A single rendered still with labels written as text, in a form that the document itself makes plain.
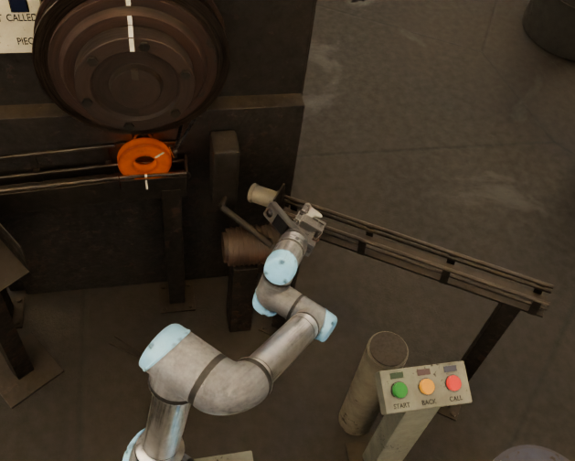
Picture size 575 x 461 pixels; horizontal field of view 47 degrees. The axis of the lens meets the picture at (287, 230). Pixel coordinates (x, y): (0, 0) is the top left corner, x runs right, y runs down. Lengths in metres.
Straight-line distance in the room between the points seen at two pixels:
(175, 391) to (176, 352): 0.08
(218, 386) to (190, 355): 0.08
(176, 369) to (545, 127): 2.69
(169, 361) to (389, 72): 2.59
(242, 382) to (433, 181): 1.98
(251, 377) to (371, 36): 2.80
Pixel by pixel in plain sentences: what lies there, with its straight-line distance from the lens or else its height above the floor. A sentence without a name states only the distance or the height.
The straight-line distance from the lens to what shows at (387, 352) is 1.91.
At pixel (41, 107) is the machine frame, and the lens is 1.98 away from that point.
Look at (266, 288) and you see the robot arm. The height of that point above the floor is 0.80.
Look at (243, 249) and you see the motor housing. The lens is 2.05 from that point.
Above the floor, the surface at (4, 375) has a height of 0.01.
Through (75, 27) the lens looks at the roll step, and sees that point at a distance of 1.61.
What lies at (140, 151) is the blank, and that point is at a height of 0.79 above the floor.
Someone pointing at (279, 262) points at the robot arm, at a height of 0.90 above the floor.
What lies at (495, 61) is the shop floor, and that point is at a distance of 3.94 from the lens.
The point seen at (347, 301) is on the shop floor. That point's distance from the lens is 2.60.
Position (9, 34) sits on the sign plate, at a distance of 1.83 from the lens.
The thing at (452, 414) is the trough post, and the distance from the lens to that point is 2.47.
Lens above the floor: 2.16
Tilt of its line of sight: 52 degrees down
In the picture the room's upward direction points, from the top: 9 degrees clockwise
